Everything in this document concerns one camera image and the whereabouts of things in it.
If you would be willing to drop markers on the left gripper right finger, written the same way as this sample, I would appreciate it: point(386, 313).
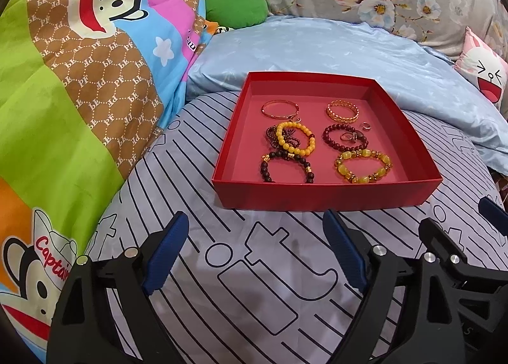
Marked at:
point(428, 329)

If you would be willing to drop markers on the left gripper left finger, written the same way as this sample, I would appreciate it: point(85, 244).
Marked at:
point(83, 326)

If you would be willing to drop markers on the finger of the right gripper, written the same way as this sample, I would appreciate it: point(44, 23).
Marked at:
point(494, 214)
point(480, 296)

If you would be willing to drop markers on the red jewelry tray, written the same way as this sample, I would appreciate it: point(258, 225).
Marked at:
point(321, 159)

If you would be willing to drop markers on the grey striped bed sheet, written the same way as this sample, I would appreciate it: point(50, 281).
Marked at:
point(264, 287)

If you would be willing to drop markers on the light blue blanket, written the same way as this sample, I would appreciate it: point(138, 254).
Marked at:
point(418, 78)

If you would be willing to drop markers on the pink rabbit face cushion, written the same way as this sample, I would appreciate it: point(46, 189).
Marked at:
point(483, 68)

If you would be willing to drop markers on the thin rose gold bangle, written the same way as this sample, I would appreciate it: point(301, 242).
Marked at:
point(280, 109)

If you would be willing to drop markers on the colorful cartoon monkey quilt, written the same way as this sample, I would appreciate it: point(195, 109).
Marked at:
point(86, 86)

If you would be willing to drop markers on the green plush toy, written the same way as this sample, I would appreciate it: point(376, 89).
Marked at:
point(237, 14)

